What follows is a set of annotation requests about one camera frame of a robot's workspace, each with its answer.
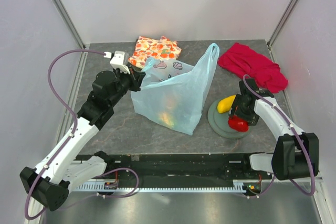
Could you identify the red crumpled cloth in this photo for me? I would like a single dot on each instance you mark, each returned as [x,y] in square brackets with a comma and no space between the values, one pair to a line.
[241,60]

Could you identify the grey round plate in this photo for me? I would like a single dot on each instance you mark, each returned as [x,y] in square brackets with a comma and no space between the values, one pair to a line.
[219,123]

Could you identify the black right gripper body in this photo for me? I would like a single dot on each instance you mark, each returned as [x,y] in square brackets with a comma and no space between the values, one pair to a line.
[251,116]

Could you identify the orange pineapple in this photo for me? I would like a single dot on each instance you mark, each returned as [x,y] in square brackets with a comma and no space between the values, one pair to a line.
[171,102]

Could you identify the light blue plastic bag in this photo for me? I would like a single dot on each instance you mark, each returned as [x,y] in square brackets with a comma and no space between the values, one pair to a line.
[172,77]

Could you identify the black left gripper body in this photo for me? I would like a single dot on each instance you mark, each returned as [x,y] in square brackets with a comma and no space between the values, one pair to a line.
[124,80]

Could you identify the green orange mango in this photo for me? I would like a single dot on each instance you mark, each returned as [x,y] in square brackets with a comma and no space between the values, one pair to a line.
[167,119]

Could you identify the floral orange folded cloth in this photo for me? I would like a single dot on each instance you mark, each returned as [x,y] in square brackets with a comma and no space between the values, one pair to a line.
[161,49]

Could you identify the red bell pepper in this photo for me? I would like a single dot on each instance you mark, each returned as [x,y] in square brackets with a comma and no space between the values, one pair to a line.
[238,124]

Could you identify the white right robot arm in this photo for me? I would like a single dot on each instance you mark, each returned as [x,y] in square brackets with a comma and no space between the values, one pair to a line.
[296,154]

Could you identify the yellow mango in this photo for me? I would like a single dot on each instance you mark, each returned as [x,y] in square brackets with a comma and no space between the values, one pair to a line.
[225,104]

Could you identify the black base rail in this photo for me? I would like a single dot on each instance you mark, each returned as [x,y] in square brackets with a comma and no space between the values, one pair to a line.
[180,170]

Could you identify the light blue cable duct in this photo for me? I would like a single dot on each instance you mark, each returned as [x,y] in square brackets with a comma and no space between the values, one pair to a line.
[104,187]

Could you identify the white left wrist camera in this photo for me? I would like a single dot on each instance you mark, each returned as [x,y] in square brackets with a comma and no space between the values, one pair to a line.
[118,60]

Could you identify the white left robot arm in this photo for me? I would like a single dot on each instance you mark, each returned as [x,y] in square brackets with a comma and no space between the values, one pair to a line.
[52,180]

